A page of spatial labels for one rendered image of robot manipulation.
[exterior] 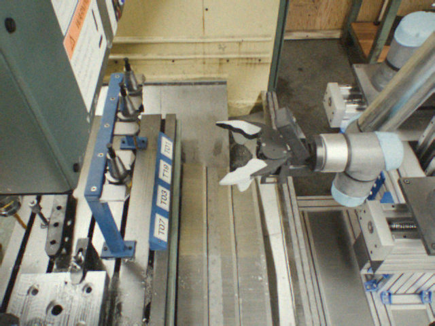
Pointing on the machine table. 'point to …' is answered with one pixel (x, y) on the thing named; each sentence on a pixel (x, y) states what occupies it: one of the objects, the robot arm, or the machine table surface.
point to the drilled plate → (92, 309)
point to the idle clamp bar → (58, 226)
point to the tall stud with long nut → (38, 211)
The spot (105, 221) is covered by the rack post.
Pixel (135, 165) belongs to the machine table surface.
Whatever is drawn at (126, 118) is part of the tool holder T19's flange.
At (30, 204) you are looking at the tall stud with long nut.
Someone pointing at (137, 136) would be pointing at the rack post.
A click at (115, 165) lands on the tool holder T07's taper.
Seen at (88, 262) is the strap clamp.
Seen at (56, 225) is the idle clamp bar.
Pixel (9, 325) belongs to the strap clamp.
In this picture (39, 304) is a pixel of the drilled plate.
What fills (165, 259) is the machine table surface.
